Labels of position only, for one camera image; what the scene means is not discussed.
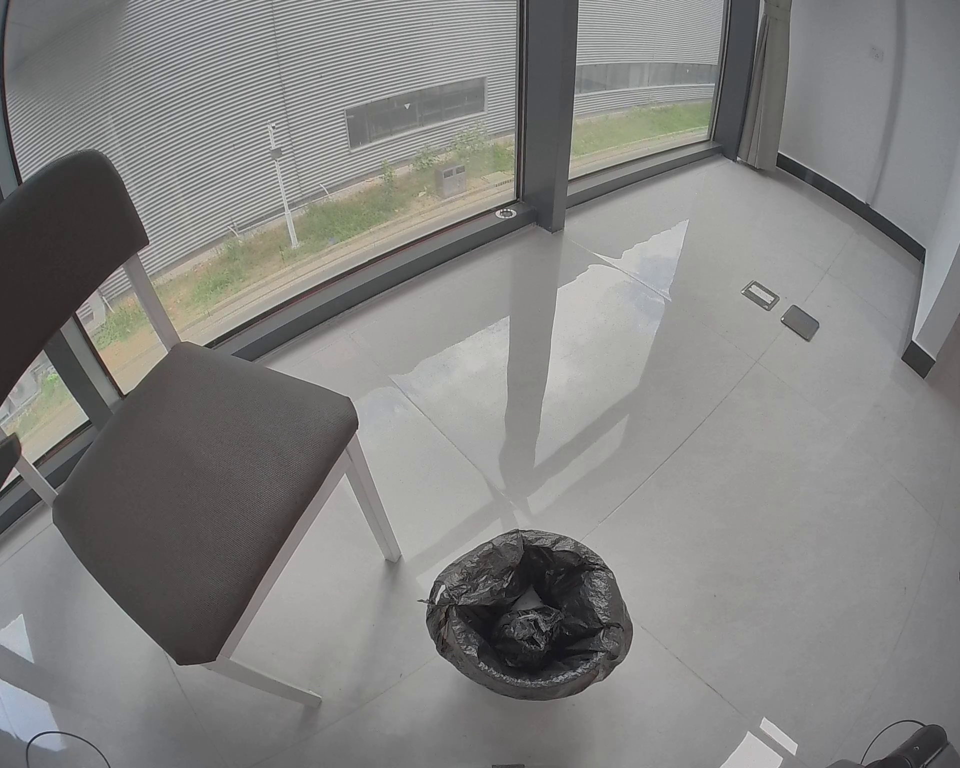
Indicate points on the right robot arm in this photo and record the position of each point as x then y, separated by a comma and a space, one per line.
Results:
921, 742

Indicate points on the black plastic bag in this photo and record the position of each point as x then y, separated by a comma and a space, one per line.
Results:
592, 600

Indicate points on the crumpled black plastic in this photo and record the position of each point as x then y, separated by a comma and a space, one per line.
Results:
527, 634

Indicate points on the dark grey trash bin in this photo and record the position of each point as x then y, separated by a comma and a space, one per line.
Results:
536, 688

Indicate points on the window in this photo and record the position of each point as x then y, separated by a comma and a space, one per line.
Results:
541, 112

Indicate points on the grey padded white-legged chair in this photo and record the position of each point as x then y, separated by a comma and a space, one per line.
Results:
202, 480

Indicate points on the beige curtain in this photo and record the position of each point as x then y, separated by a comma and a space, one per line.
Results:
766, 90

